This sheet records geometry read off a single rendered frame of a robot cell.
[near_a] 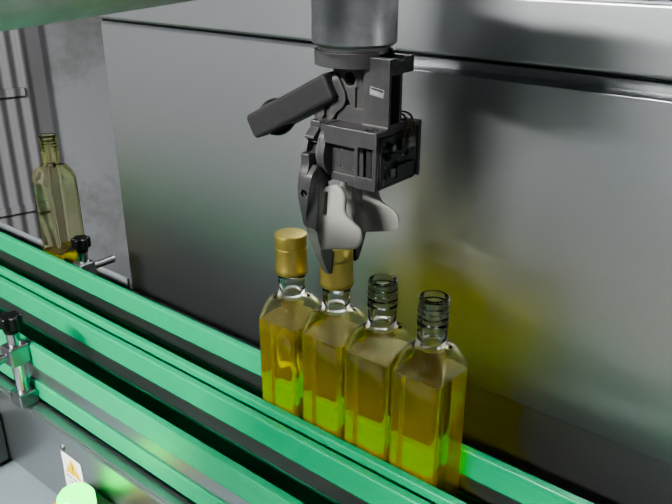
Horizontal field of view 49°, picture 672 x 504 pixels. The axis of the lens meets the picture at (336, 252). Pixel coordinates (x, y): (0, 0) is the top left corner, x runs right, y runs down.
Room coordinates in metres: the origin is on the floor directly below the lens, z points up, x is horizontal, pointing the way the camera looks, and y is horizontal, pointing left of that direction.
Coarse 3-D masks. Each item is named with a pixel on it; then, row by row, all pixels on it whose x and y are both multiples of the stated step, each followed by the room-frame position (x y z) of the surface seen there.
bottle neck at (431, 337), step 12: (420, 300) 0.60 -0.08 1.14; (432, 300) 0.61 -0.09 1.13; (444, 300) 0.60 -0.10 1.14; (420, 312) 0.60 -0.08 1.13; (432, 312) 0.59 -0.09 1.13; (444, 312) 0.59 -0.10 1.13; (420, 324) 0.60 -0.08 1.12; (432, 324) 0.59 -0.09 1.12; (444, 324) 0.59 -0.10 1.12; (420, 336) 0.60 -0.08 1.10; (432, 336) 0.59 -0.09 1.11; (444, 336) 0.59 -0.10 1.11; (432, 348) 0.59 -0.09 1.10
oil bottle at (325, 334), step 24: (312, 312) 0.68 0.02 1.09; (360, 312) 0.68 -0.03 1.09; (312, 336) 0.66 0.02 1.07; (336, 336) 0.65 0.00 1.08; (312, 360) 0.66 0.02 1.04; (336, 360) 0.64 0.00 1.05; (312, 384) 0.66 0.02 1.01; (336, 384) 0.64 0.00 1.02; (312, 408) 0.66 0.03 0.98; (336, 408) 0.64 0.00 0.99; (336, 432) 0.64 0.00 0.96
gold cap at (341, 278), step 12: (336, 252) 0.66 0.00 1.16; (348, 252) 0.67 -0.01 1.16; (336, 264) 0.66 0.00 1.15; (348, 264) 0.67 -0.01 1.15; (324, 276) 0.67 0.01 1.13; (336, 276) 0.66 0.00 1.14; (348, 276) 0.67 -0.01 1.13; (324, 288) 0.67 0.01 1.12; (336, 288) 0.66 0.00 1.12; (348, 288) 0.67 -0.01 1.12
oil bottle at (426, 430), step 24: (408, 360) 0.59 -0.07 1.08; (432, 360) 0.58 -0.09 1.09; (456, 360) 0.59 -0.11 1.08; (408, 384) 0.59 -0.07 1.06; (432, 384) 0.57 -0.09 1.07; (456, 384) 0.59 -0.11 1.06; (408, 408) 0.59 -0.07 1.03; (432, 408) 0.57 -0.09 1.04; (456, 408) 0.59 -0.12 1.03; (408, 432) 0.59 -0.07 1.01; (432, 432) 0.57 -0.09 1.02; (456, 432) 0.59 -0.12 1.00; (408, 456) 0.58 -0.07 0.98; (432, 456) 0.57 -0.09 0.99; (456, 456) 0.60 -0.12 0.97; (432, 480) 0.57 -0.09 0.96; (456, 480) 0.60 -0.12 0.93
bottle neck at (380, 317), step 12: (372, 276) 0.65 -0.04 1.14; (384, 276) 0.65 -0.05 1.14; (372, 288) 0.63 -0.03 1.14; (384, 288) 0.63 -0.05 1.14; (396, 288) 0.64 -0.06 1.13; (372, 300) 0.63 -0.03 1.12; (384, 300) 0.63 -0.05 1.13; (396, 300) 0.63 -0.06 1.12; (372, 312) 0.63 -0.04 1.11; (384, 312) 0.63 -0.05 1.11; (396, 312) 0.64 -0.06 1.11; (372, 324) 0.63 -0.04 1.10; (384, 324) 0.63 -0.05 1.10; (396, 324) 0.64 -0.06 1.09
